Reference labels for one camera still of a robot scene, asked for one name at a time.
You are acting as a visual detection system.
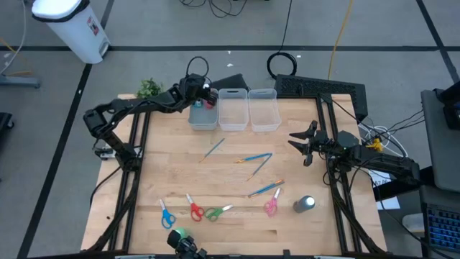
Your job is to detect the green plant in white pot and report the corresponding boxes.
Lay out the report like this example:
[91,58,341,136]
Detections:
[136,77,163,100]

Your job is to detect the black flat panel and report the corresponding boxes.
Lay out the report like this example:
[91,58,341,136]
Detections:
[210,73,251,93]

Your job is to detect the green scissors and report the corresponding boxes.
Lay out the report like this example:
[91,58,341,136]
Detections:
[204,204,235,222]

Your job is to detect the black computer tower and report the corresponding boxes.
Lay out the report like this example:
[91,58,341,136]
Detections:
[436,81,460,131]

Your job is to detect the white pedal trash can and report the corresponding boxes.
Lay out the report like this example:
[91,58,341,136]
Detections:
[31,0,111,65]

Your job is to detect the black coiled floor cable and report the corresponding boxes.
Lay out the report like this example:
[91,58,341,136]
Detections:
[266,0,299,81]

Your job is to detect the backlit keyboard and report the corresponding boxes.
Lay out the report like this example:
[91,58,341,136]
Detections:
[423,201,460,255]

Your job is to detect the black device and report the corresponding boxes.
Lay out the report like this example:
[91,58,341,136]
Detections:
[166,229,208,259]

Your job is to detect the white paper sheet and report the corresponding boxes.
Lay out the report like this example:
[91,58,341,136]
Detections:
[368,168,401,211]

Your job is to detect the black chair base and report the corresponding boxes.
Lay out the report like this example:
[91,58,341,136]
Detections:
[0,112,16,140]

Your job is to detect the red scissors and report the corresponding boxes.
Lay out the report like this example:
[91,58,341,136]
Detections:
[185,193,206,222]

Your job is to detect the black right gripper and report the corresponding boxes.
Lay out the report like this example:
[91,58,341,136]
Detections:
[287,120,331,168]

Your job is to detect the grey opaque plastic bin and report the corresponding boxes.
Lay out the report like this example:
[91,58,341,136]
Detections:
[187,96,220,132]

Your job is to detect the white cable bundle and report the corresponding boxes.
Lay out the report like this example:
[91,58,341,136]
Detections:
[358,122,410,159]

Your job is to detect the yellow cable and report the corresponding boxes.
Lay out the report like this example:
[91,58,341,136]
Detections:
[326,0,355,81]

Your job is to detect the grey stand foot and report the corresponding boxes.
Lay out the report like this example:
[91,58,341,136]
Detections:
[0,73,42,90]

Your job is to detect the thin wooden paintbrush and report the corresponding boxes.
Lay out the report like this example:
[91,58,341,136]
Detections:
[246,153,273,182]

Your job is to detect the dark grey paint bottle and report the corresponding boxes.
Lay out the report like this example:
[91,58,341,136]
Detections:
[292,194,317,214]

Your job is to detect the black aluminium table frame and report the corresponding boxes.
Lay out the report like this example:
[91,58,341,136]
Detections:
[84,92,388,259]

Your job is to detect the blue paintbrush gold ferrule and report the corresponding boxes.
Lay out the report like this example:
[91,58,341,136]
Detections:
[235,153,273,164]
[247,181,286,199]
[255,178,285,194]
[198,137,226,163]

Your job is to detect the white floor cable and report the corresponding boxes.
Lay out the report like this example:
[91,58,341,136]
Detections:
[0,0,28,76]

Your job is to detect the black floor cable tangle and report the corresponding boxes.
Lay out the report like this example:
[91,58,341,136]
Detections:
[178,0,249,19]

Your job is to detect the grey round stool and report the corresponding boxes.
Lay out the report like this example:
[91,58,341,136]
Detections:
[401,212,428,235]

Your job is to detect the clear plastic bin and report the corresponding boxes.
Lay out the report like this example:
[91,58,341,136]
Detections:
[217,88,250,132]
[247,88,282,133]

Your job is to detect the green paint bottle white cap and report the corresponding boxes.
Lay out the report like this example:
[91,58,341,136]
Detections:
[175,226,193,241]

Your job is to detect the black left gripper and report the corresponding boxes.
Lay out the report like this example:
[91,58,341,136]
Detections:
[178,73,219,107]

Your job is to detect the pink scissors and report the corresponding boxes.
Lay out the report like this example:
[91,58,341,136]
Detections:
[263,186,282,219]

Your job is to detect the blue scissors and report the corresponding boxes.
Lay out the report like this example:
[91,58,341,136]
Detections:
[158,198,178,230]

